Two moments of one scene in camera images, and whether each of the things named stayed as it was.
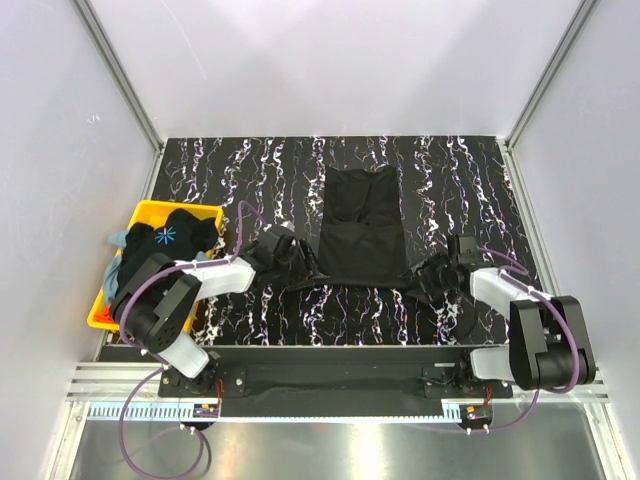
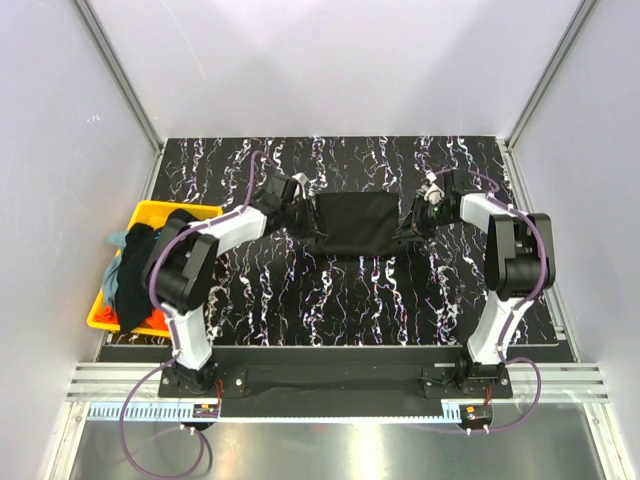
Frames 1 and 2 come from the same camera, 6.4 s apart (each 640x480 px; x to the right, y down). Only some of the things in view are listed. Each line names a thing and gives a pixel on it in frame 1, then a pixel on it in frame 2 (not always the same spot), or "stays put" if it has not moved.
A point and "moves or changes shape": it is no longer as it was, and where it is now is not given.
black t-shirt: [362, 236] moves or changes shape
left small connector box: [205, 410] stays put
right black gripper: [424, 269] -> [416, 227]
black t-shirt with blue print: [181, 237] stays put
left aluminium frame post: [89, 14] stays put
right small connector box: [475, 414] stays put
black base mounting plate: [335, 381] stays put
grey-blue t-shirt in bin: [111, 273] stays put
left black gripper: [308, 268] -> [309, 227]
